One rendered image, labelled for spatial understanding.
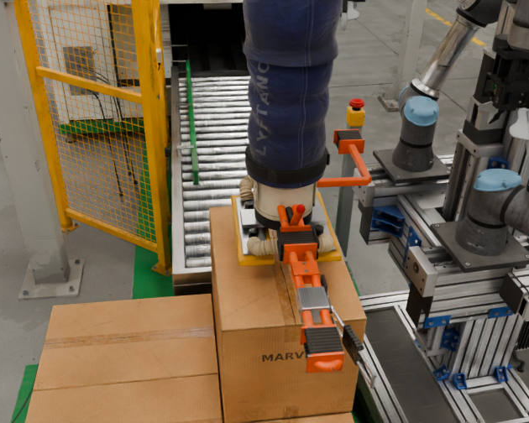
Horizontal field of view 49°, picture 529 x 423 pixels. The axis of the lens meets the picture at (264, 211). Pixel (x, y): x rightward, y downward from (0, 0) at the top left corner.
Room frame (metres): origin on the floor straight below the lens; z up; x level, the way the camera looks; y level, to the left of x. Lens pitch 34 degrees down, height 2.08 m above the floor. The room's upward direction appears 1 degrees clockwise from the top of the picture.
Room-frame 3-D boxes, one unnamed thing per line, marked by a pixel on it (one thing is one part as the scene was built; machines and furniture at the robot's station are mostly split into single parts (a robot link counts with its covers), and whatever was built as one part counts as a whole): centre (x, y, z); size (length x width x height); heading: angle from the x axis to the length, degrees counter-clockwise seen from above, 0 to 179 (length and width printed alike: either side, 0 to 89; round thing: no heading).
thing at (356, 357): (0.90, -0.18, 1.18); 0.31 x 0.03 x 0.05; 20
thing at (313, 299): (0.97, -0.11, 1.17); 0.07 x 0.07 x 0.04; 7
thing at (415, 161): (1.90, -0.54, 1.09); 0.15 x 0.15 x 0.10
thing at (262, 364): (1.44, -0.05, 0.74); 0.60 x 0.40 x 0.40; 8
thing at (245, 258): (1.42, 0.04, 1.08); 0.34 x 0.10 x 0.05; 7
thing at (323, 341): (0.84, -0.12, 1.18); 0.08 x 0.07 x 0.05; 7
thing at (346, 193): (2.44, -0.40, 0.50); 0.07 x 0.07 x 1.00; 8
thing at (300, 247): (1.19, -0.09, 1.18); 0.10 x 0.08 x 0.06; 97
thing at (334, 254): (1.45, -0.15, 1.08); 0.34 x 0.10 x 0.05; 7
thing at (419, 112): (1.90, -0.54, 1.20); 0.13 x 0.12 x 0.14; 175
